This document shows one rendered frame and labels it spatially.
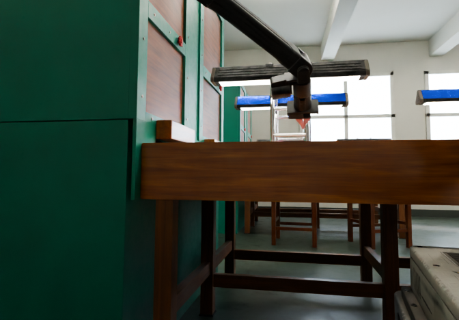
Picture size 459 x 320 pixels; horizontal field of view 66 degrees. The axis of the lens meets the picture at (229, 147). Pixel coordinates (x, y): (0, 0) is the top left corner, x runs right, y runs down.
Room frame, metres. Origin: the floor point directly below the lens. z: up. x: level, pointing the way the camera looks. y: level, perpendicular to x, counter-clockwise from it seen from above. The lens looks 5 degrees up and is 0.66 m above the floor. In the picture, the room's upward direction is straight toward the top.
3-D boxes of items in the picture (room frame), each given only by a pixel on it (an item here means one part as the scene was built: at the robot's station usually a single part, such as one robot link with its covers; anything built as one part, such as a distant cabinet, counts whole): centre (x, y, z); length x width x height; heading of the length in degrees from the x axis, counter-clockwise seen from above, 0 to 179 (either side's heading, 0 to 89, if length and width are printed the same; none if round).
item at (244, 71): (1.40, -0.23, 1.08); 0.62 x 0.08 x 0.07; 79
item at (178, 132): (1.43, 0.21, 0.83); 0.30 x 0.06 x 0.07; 169
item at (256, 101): (1.95, -0.34, 1.08); 0.62 x 0.08 x 0.07; 79
